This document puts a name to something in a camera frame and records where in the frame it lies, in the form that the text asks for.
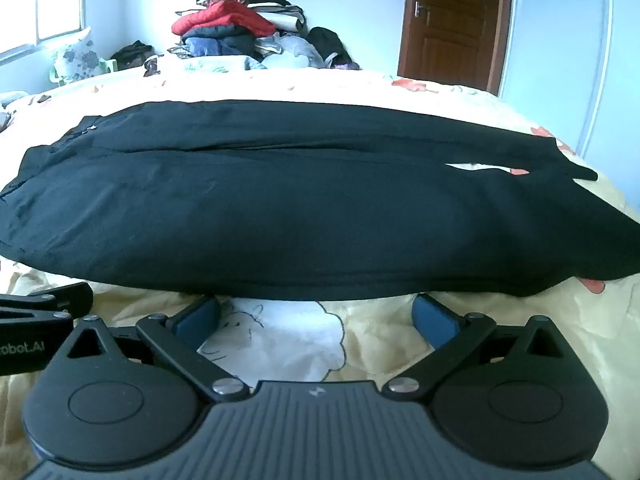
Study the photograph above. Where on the window with grey frame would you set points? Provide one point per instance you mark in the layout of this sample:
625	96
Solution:
25	24

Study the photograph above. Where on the brown wooden door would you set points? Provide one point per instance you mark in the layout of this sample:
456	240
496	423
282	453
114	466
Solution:
455	41

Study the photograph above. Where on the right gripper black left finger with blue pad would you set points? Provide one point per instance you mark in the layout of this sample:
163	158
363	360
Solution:
174	342

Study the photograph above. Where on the white wardrobe with floral top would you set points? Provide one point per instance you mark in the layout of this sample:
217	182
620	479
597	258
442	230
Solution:
572	66

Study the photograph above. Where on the black pants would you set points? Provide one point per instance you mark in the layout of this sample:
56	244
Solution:
301	201

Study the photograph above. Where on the black bag by wall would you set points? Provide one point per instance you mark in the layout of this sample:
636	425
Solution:
133	55

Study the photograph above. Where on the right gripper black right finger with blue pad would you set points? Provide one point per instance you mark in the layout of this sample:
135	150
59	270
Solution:
454	338

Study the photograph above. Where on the pile of mixed clothes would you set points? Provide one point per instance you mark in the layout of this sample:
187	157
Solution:
293	45

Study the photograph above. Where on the red puffer jacket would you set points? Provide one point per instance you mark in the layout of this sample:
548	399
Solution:
224	13

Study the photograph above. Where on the floral white pillow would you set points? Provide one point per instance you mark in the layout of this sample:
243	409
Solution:
76	60

